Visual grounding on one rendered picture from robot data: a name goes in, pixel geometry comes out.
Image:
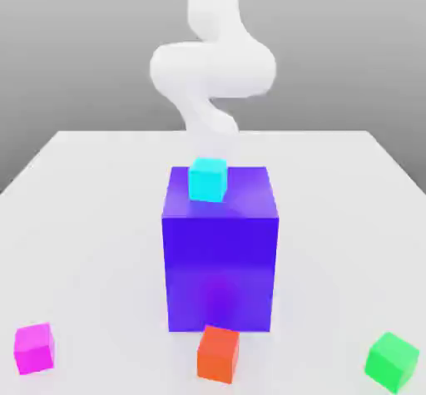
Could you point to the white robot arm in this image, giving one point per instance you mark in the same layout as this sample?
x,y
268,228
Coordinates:
x,y
213,65

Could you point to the small cyan cube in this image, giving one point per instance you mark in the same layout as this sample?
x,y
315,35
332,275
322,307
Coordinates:
x,y
207,180

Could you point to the small orange cube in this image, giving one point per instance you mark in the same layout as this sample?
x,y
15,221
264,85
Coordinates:
x,y
217,355

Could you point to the small magenta cube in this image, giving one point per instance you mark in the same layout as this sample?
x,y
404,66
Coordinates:
x,y
33,350

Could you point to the small green cube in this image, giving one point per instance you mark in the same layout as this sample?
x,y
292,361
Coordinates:
x,y
391,361

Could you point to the large purple box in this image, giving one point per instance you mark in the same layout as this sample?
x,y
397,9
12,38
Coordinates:
x,y
219,262

